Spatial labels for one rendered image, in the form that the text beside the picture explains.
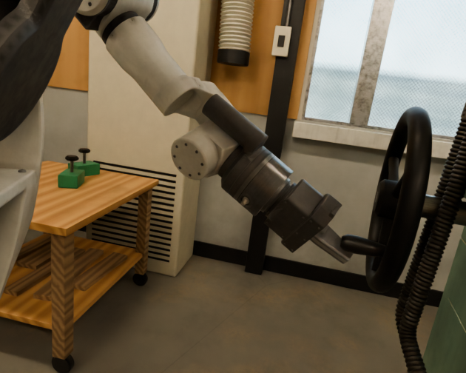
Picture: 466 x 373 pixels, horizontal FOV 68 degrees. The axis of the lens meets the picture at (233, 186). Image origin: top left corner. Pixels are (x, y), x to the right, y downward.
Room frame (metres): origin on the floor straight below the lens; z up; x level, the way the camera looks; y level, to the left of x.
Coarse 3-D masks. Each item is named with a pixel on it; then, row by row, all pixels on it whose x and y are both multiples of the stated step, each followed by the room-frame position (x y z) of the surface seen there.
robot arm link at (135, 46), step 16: (112, 0) 0.49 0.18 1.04; (128, 0) 0.52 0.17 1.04; (144, 0) 0.55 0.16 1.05; (80, 16) 0.50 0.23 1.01; (96, 16) 0.49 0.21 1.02; (112, 16) 0.51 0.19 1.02; (128, 16) 0.52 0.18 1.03; (144, 16) 0.57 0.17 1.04; (96, 32) 0.53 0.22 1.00; (112, 32) 0.51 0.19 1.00; (128, 32) 0.51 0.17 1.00; (144, 32) 0.52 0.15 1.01; (112, 48) 0.52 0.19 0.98; (128, 48) 0.51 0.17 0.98; (144, 48) 0.51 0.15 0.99; (160, 48) 0.52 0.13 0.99; (128, 64) 0.51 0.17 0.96; (144, 64) 0.51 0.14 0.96; (160, 64) 0.51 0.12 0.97; (176, 64) 0.53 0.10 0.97; (144, 80) 0.51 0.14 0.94; (160, 80) 0.50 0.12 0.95
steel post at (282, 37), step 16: (288, 0) 1.72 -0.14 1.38; (304, 0) 1.73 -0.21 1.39; (288, 16) 1.72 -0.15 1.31; (288, 32) 1.71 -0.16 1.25; (272, 48) 1.72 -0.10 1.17; (288, 48) 1.73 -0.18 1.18; (288, 64) 1.73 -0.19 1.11; (272, 80) 1.74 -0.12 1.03; (288, 80) 1.73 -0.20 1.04; (272, 96) 1.74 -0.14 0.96; (288, 96) 1.73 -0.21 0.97; (272, 112) 1.74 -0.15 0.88; (272, 128) 1.74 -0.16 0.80; (272, 144) 1.73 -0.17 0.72; (256, 224) 1.74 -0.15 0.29; (256, 240) 1.73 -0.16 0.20; (256, 256) 1.73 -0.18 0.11; (256, 272) 1.73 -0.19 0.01
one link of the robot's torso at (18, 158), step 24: (24, 120) 0.30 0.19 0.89; (0, 144) 0.30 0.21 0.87; (24, 144) 0.30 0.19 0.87; (0, 168) 0.29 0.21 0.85; (24, 168) 0.30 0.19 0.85; (0, 192) 0.23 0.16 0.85; (24, 192) 0.28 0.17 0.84; (0, 216) 0.27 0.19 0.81; (24, 216) 0.28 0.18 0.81; (0, 240) 0.27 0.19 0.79; (0, 264) 0.27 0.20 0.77; (0, 288) 0.27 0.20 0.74
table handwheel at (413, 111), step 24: (408, 120) 0.48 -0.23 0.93; (408, 144) 0.44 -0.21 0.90; (384, 168) 0.64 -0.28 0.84; (408, 168) 0.41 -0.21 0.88; (384, 192) 0.51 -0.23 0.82; (408, 192) 0.40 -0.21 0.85; (384, 216) 0.51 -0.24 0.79; (408, 216) 0.39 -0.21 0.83; (432, 216) 0.50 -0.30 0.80; (456, 216) 0.49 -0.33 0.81; (384, 240) 0.51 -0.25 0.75; (408, 240) 0.39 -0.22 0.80; (384, 264) 0.41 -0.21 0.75; (384, 288) 0.43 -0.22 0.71
